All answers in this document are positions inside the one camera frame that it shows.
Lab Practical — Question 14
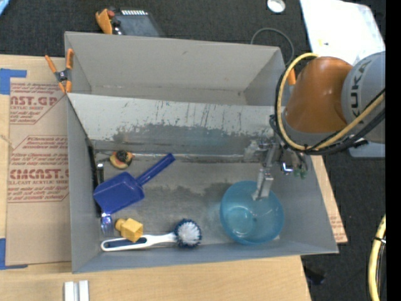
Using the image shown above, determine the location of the white and blue dish brush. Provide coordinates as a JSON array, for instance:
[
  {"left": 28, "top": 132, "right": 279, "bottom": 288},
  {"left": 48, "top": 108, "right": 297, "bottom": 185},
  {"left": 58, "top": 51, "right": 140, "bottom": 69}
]
[{"left": 100, "top": 218, "right": 203, "bottom": 253}]

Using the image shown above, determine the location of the yellow rubber duck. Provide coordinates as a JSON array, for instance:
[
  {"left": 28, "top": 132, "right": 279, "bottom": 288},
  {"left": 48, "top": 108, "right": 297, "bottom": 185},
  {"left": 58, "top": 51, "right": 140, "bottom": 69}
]
[{"left": 109, "top": 150, "right": 136, "bottom": 171}]

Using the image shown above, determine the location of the clear glass thing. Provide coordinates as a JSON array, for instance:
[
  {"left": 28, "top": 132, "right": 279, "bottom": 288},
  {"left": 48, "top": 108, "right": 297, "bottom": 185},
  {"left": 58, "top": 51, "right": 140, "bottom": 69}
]
[{"left": 100, "top": 212, "right": 115, "bottom": 235}]

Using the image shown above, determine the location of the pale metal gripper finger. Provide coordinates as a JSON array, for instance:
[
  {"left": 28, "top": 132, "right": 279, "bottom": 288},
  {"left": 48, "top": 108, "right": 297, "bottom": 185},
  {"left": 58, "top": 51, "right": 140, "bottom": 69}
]
[
  {"left": 252, "top": 167, "right": 266, "bottom": 200},
  {"left": 260, "top": 171, "right": 274, "bottom": 199}
]

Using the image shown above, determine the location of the blue plastic scoop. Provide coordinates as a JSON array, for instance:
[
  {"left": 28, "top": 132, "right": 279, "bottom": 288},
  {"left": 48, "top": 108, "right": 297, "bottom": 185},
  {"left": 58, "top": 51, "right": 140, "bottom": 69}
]
[{"left": 92, "top": 152, "right": 177, "bottom": 216}]

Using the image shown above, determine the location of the yellow toy block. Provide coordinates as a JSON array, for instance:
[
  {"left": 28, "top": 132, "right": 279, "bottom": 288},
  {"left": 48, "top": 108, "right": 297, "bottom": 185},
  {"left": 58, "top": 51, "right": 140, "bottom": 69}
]
[{"left": 114, "top": 217, "right": 144, "bottom": 243}]

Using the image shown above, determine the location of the clear light blue bowl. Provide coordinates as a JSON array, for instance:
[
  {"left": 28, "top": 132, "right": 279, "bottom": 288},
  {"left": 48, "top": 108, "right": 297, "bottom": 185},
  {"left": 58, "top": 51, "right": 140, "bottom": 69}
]
[{"left": 219, "top": 180, "right": 286, "bottom": 246}]

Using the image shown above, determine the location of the brown cardboard board red print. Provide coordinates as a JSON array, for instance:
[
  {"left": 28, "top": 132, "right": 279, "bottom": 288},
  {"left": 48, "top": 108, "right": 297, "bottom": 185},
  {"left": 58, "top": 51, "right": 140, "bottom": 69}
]
[{"left": 0, "top": 54, "right": 349, "bottom": 270}]

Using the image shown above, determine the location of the grey metal bin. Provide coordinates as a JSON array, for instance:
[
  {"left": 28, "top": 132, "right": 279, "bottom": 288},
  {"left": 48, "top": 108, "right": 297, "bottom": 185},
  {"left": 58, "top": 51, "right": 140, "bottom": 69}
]
[{"left": 64, "top": 31, "right": 340, "bottom": 275}]

